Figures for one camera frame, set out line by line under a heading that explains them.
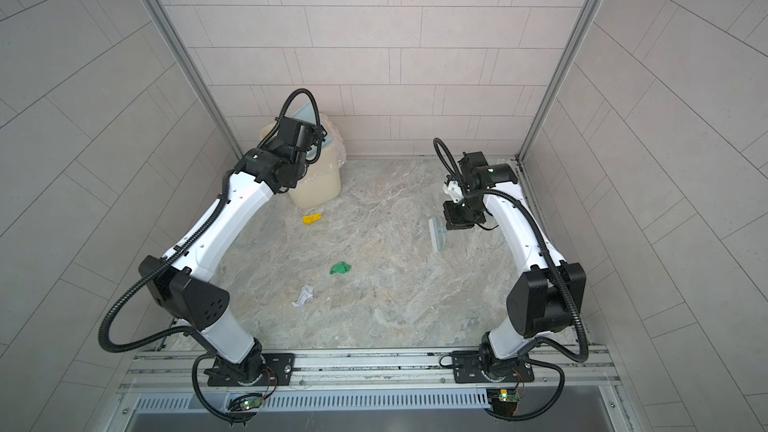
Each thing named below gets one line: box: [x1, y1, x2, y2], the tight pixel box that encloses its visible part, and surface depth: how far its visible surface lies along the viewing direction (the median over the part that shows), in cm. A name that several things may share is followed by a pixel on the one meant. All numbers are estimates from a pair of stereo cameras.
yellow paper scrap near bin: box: [302, 213, 322, 225], surface depth 101 cm
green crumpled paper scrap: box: [330, 261, 352, 275], surface depth 88 cm
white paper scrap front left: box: [292, 284, 314, 307], surface depth 84 cm
